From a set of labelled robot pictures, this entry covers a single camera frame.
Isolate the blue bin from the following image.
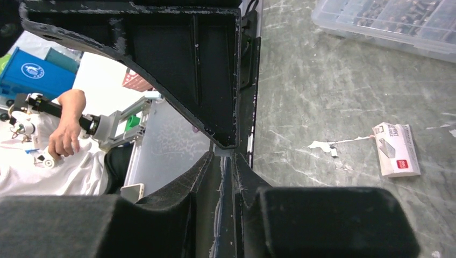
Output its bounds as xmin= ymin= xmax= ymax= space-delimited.
xmin=1 ymin=47 xmax=76 ymax=99

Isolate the clear plastic screw organizer box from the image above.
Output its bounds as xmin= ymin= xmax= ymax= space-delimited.
xmin=311 ymin=0 xmax=455 ymax=63

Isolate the teleoperation leader arm handle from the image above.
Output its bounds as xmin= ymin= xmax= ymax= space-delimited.
xmin=6 ymin=90 xmax=152 ymax=159

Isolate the person's bare hand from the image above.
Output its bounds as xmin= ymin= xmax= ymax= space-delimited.
xmin=48 ymin=89 xmax=86 ymax=160

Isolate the small metal staple strip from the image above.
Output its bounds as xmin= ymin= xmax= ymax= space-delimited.
xmin=213 ymin=145 xmax=233 ymax=157

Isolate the white staple box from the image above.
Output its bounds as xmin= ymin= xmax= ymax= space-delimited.
xmin=373 ymin=122 xmax=421 ymax=178

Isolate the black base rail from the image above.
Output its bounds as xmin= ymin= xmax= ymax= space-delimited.
xmin=236 ymin=11 xmax=261 ymax=168

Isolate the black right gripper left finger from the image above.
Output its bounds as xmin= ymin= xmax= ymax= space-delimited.
xmin=1 ymin=152 xmax=214 ymax=257

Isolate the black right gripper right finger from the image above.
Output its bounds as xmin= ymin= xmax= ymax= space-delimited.
xmin=232 ymin=155 xmax=421 ymax=257

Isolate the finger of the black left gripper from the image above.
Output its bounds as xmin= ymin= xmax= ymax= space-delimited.
xmin=19 ymin=1 xmax=241 ymax=149

